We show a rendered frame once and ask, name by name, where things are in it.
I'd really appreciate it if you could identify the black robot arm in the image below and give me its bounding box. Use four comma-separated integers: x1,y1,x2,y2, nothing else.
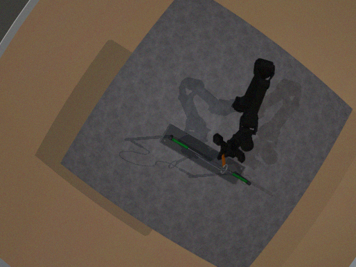
225,59,275,158

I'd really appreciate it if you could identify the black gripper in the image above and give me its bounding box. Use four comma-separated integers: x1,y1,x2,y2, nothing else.
213,133,245,163

